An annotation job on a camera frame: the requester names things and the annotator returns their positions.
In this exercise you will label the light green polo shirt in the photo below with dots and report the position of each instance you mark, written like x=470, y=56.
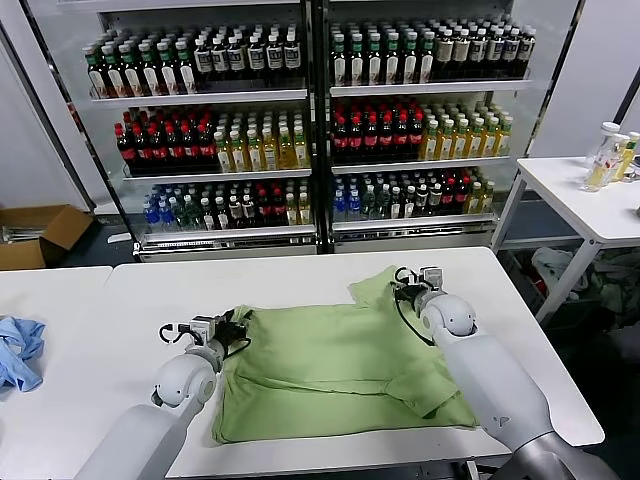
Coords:
x=325, y=360

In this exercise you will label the bystander dark trouser leg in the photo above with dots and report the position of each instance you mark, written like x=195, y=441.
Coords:
x=627, y=340

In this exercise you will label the red cap cola bottle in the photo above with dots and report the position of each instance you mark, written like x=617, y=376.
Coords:
x=371, y=141
x=159, y=150
x=356, y=142
x=449, y=198
x=264, y=211
x=462, y=198
x=175, y=149
x=208, y=148
x=278, y=210
x=402, y=140
x=416, y=140
x=192, y=149
x=142, y=150
x=387, y=141
x=340, y=142
x=126, y=150

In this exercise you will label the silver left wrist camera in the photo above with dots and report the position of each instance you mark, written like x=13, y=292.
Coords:
x=203, y=329

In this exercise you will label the clear green water bottle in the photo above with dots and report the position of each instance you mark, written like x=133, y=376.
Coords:
x=383, y=204
x=180, y=217
x=193, y=215
x=369, y=205

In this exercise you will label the beverage display shelf unit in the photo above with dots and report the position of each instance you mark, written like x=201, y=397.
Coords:
x=430, y=89
x=200, y=96

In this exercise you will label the dark round jar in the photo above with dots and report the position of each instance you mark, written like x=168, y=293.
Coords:
x=636, y=169

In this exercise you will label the dark drink bottle white cap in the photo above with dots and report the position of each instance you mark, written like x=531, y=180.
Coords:
x=410, y=204
x=208, y=216
x=396, y=205
x=436, y=201
x=249, y=213
x=223, y=215
x=423, y=202
x=236, y=213

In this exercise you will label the white capped clear bottle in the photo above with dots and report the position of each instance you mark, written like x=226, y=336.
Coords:
x=634, y=137

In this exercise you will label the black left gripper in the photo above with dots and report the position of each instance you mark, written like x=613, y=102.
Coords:
x=230, y=336

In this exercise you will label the blue water bottle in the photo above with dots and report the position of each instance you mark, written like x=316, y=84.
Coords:
x=151, y=216
x=166, y=218
x=355, y=207
x=340, y=207

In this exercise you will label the dark bottle blue white label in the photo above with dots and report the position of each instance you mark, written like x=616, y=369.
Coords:
x=292, y=56
x=203, y=62
x=511, y=53
x=478, y=54
x=495, y=53
x=527, y=53
x=274, y=57
x=256, y=58
x=237, y=60
x=220, y=61

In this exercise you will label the green garment pile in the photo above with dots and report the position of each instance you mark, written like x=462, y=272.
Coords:
x=615, y=295

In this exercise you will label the yellow juice bottle green cap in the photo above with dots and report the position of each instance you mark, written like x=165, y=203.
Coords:
x=624, y=165

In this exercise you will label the green cap tea bottle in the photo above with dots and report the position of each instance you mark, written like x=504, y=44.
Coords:
x=116, y=74
x=186, y=70
x=375, y=61
x=133, y=73
x=339, y=62
x=151, y=72
x=168, y=71
x=98, y=75
x=410, y=60
x=357, y=62
x=427, y=60
x=392, y=61

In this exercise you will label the dark bottle beige label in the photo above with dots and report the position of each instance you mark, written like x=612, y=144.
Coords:
x=445, y=56
x=461, y=55

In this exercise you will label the yellow juice bottle white cap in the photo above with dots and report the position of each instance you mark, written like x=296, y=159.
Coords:
x=597, y=177

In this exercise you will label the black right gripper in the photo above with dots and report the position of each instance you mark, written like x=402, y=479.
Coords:
x=410, y=295

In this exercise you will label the white side table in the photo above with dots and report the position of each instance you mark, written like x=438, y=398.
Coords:
x=565, y=195

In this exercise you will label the light blue crumpled garment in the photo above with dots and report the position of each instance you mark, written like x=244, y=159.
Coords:
x=20, y=350

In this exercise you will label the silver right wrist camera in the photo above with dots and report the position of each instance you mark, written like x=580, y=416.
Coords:
x=431, y=277

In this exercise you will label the light grey garment pile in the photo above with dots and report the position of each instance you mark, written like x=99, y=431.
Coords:
x=552, y=265

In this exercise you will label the clear bottle red print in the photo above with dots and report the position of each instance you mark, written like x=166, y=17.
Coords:
x=600, y=152

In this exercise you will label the small white floor object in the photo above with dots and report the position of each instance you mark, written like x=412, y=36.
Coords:
x=119, y=239

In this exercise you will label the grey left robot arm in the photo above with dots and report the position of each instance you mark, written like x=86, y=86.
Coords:
x=180, y=380

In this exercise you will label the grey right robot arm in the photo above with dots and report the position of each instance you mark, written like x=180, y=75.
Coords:
x=480, y=375

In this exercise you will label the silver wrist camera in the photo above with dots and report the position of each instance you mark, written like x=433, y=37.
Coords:
x=431, y=277
x=203, y=329

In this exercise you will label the silver metal rods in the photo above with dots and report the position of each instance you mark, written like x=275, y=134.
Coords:
x=22, y=234

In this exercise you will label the brown cardboard box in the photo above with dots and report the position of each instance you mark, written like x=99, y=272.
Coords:
x=70, y=225

